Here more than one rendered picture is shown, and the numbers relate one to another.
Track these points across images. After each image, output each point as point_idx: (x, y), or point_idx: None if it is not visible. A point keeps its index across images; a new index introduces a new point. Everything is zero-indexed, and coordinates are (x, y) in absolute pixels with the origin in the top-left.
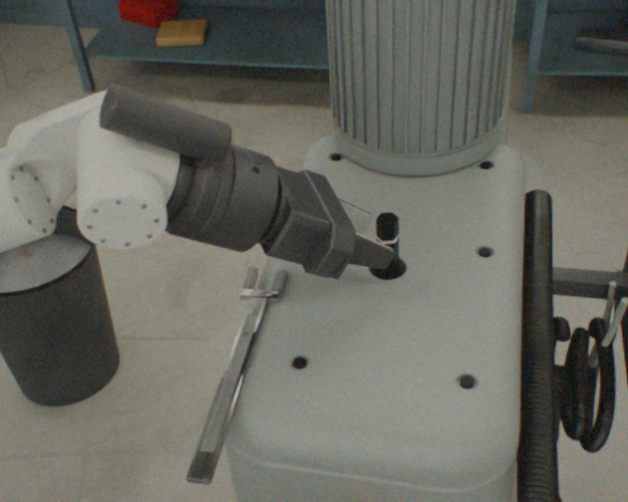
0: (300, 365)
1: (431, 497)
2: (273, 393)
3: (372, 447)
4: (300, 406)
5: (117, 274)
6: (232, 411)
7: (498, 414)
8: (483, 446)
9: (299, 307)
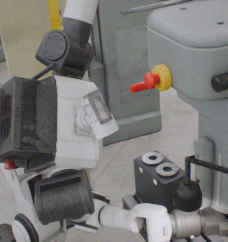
0: (181, 9)
1: (179, 50)
2: (165, 10)
3: (171, 24)
4: (167, 13)
5: None
6: (149, 7)
7: (215, 29)
8: (199, 32)
9: (203, 2)
